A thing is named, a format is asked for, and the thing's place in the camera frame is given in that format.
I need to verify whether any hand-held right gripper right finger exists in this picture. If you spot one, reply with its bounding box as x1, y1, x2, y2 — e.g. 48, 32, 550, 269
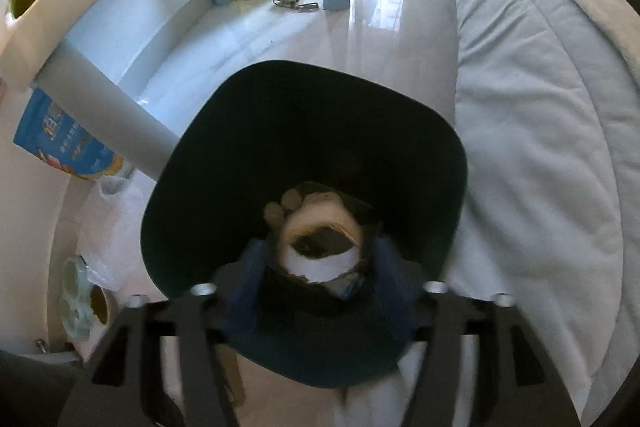
372, 237, 583, 427

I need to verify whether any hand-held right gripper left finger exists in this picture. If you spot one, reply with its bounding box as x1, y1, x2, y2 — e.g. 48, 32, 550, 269
60, 239, 273, 427

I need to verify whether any blue white tissue packet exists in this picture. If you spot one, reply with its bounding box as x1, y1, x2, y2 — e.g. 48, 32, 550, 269
329, 276, 364, 301

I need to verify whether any black trash bin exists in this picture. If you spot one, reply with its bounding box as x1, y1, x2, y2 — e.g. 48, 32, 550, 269
141, 60, 469, 390

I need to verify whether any white plastic bag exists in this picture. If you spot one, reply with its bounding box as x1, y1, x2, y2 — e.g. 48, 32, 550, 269
75, 174, 151, 353

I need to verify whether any pale green tape roll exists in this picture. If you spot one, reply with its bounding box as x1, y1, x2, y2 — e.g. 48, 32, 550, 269
60, 257, 118, 340

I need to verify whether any blue printed package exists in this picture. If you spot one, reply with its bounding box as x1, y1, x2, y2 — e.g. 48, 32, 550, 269
13, 87, 123, 180

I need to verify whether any green cup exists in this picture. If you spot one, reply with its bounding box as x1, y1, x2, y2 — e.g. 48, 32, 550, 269
4, 0, 51, 28

